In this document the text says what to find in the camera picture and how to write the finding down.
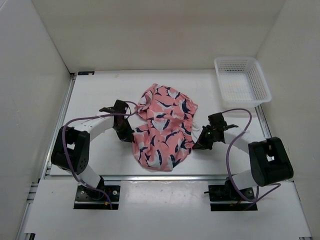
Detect pink shark print shorts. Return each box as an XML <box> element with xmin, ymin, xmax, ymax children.
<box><xmin>132</xmin><ymin>83</ymin><xmax>198</xmax><ymax>172</ymax></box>

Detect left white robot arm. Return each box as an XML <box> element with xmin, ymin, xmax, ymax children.
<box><xmin>50</xmin><ymin>99</ymin><xmax>134</xmax><ymax>200</ymax></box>

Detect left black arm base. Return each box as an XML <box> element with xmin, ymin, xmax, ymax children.
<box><xmin>73</xmin><ymin>181</ymin><xmax>121</xmax><ymax>210</ymax></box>

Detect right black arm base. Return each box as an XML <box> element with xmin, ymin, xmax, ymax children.
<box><xmin>203</xmin><ymin>177</ymin><xmax>258</xmax><ymax>212</ymax></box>

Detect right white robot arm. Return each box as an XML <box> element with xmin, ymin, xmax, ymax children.
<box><xmin>193</xmin><ymin>112</ymin><xmax>294</xmax><ymax>200</ymax></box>

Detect white plastic mesh basket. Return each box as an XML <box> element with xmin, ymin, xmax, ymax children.
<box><xmin>214</xmin><ymin>56</ymin><xmax>272</xmax><ymax>109</ymax></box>

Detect aluminium front rail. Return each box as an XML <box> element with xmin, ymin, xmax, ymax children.
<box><xmin>102</xmin><ymin>174</ymin><xmax>227</xmax><ymax>181</ymax></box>

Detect aluminium rail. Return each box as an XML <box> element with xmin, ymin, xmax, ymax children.
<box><xmin>102</xmin><ymin>174</ymin><xmax>227</xmax><ymax>181</ymax></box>
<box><xmin>38</xmin><ymin>72</ymin><xmax>78</xmax><ymax>182</ymax></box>
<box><xmin>254</xmin><ymin>105</ymin><xmax>272</xmax><ymax>139</ymax></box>

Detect aluminium right rail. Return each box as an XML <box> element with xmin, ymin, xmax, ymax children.
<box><xmin>254</xmin><ymin>105</ymin><xmax>272</xmax><ymax>139</ymax></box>

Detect aluminium left rail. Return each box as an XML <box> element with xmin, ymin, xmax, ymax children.
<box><xmin>38</xmin><ymin>72</ymin><xmax>78</xmax><ymax>182</ymax></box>

